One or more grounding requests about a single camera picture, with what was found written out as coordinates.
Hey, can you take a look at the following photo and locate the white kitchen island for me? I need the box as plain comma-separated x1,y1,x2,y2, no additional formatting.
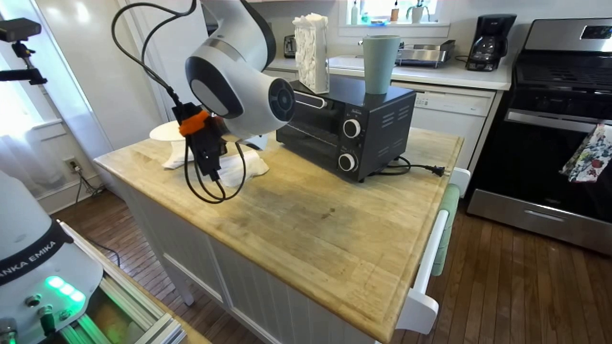
94,112,474,344

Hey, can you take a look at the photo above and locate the pale green hanging towel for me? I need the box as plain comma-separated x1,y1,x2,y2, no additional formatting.
430,183,463,276

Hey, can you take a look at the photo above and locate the wall power outlet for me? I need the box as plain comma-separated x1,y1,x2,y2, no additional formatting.
63,156,86,177

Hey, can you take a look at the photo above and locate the kitchen window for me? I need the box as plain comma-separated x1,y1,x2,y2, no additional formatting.
344,0,449,28

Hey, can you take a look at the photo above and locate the floral dish towel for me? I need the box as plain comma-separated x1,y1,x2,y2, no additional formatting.
560,120,612,185

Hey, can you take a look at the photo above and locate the black and steel stove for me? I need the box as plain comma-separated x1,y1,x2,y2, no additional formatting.
463,17,612,257

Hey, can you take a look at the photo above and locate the black toaster power cord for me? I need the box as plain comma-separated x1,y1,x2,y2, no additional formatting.
375,154,447,179

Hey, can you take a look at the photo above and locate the pale green cup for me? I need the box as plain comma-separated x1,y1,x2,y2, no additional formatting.
361,32,403,97

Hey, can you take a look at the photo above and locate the small blue sill item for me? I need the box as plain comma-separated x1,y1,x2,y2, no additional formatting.
359,13,390,28

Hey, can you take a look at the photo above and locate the black camera on tripod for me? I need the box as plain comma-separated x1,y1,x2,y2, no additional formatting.
0,17,50,87

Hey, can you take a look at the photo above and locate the white dishwasher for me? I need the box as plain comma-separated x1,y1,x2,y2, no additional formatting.
409,83,497,171

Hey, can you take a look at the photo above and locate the white folded cloth towel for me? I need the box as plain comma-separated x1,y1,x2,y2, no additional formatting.
161,139,195,171

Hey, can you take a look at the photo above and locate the white paper napkin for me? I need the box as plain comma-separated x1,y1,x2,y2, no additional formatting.
218,146,271,181

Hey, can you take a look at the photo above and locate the black toaster oven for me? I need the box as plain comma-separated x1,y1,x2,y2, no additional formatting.
273,74,419,185

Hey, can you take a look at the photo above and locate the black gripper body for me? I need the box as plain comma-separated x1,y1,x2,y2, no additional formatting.
189,122,226,166

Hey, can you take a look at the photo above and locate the aluminium frame stand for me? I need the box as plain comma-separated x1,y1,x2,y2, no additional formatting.
55,217,214,344

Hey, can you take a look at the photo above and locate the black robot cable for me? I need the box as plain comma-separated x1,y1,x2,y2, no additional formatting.
109,0,250,206

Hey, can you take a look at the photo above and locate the black coffee maker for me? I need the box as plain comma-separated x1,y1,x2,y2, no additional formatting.
465,13,518,72

